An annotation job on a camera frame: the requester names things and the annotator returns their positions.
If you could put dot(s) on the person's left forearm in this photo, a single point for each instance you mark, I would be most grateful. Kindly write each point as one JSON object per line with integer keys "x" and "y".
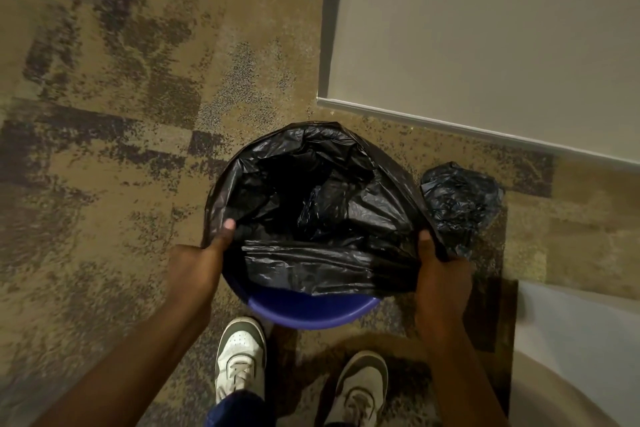
{"x": 130, "y": 371}

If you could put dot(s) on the blue trousers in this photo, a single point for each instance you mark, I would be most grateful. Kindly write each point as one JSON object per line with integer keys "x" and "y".
{"x": 240, "y": 411}

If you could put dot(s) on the person's right white shoe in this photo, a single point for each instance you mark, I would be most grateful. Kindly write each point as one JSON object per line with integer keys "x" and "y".
{"x": 360, "y": 391}

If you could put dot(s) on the person's right hand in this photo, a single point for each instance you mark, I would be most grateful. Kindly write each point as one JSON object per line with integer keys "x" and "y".
{"x": 442, "y": 286}

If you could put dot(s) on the person's left hand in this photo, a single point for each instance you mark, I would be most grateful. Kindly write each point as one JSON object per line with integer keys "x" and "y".
{"x": 197, "y": 271}

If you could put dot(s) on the person's white shoe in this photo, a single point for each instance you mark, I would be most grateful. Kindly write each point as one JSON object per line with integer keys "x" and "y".
{"x": 240, "y": 356}
{"x": 360, "y": 391}

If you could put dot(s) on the blue plastic bin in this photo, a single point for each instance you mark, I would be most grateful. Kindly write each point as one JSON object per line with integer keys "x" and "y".
{"x": 310, "y": 312}

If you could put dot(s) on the person's left white shoe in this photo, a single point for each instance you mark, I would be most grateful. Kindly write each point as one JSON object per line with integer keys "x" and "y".
{"x": 240, "y": 356}

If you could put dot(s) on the person's right forearm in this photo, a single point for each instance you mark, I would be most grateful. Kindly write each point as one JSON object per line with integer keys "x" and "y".
{"x": 462, "y": 381}

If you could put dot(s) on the white furniture panel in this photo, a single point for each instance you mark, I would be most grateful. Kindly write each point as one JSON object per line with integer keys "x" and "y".
{"x": 585, "y": 356}

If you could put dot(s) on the black plastic trash bag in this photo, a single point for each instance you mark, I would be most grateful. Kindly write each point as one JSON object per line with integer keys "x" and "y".
{"x": 325, "y": 201}

